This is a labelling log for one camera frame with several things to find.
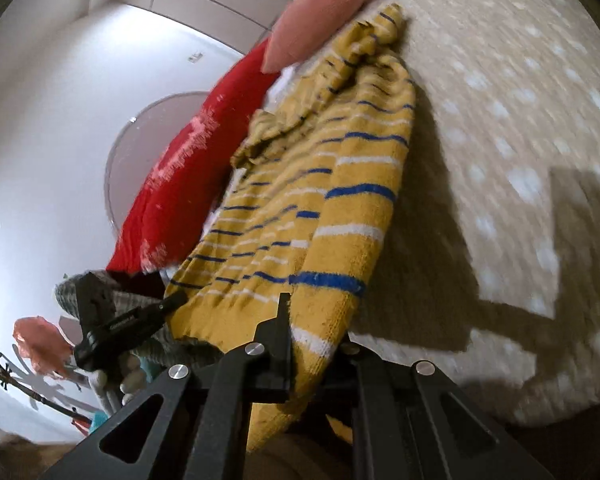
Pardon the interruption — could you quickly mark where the round wall mirror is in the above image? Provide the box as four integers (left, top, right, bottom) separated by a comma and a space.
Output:
103, 91, 212, 233

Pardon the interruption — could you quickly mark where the black coat rack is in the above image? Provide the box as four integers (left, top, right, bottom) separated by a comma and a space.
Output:
0, 339, 95, 426

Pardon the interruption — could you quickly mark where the grey striped knit cloth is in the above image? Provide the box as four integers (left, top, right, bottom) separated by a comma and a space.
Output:
54, 270, 222, 367

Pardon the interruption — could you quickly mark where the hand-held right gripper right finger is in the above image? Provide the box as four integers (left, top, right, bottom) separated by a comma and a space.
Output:
325, 342, 556, 480

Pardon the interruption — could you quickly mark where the person's left hand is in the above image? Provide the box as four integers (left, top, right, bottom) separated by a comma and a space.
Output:
91, 355, 148, 407

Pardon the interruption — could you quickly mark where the pink cloth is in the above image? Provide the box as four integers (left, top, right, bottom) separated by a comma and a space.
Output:
12, 316, 76, 380

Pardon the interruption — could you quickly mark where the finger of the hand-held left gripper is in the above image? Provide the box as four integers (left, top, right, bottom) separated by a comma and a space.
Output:
107, 290, 189, 350

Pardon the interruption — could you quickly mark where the beige dotted blanket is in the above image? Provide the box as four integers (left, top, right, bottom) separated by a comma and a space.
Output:
275, 0, 600, 428

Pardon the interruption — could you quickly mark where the pink pillow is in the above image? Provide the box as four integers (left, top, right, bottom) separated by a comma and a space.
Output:
261, 0, 368, 74

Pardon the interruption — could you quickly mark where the red knit garment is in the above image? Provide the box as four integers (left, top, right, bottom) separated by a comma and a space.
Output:
106, 36, 282, 276

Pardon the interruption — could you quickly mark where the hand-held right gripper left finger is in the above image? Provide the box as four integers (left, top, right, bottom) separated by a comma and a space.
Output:
40, 292, 294, 480

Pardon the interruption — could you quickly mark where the yellow striped knit sweater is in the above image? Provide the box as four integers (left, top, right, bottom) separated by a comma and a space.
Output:
164, 3, 417, 453

